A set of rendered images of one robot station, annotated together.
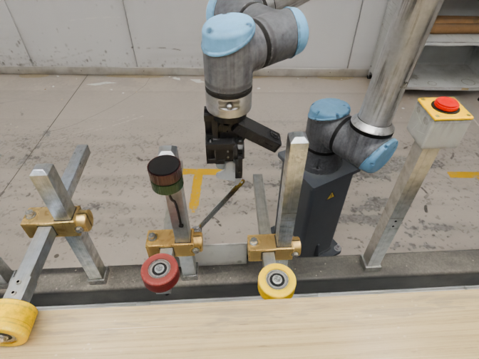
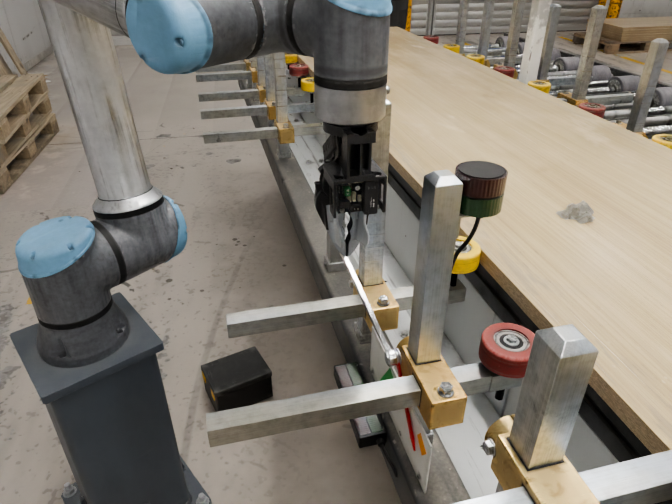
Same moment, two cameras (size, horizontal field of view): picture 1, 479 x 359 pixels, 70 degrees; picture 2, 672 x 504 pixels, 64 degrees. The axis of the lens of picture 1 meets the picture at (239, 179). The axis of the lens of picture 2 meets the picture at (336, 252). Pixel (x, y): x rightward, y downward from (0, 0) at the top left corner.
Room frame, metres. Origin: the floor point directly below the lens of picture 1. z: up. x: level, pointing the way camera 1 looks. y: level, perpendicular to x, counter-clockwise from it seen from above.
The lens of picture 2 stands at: (0.74, 0.68, 1.39)
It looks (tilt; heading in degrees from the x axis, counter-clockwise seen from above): 31 degrees down; 259
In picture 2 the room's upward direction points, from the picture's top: straight up
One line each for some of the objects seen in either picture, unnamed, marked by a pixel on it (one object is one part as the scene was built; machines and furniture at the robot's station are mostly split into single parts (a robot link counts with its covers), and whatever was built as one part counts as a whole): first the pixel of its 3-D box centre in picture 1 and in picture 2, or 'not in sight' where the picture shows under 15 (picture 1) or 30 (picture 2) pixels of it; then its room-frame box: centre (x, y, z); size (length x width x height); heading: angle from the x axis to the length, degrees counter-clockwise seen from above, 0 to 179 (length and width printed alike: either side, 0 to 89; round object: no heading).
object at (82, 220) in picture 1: (59, 221); (543, 487); (0.49, 0.41, 0.95); 0.14 x 0.06 x 0.05; 93
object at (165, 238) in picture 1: (174, 243); (430, 377); (0.50, 0.16, 0.85); 0.14 x 0.06 x 0.05; 93
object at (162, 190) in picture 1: (167, 179); (477, 198); (0.46, 0.14, 1.11); 0.06 x 0.06 x 0.02
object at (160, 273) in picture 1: (162, 281); (505, 368); (0.39, 0.17, 0.85); 0.08 x 0.08 x 0.11
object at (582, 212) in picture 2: not in sight; (580, 208); (0.08, -0.16, 0.91); 0.09 x 0.07 x 0.02; 32
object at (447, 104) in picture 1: (445, 105); not in sight; (0.53, -0.37, 1.22); 0.04 x 0.04 x 0.02
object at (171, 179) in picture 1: (165, 169); (480, 178); (0.46, 0.14, 1.14); 0.06 x 0.06 x 0.02
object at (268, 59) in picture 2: not in sight; (270, 79); (0.58, -1.36, 0.91); 0.04 x 0.04 x 0.48; 3
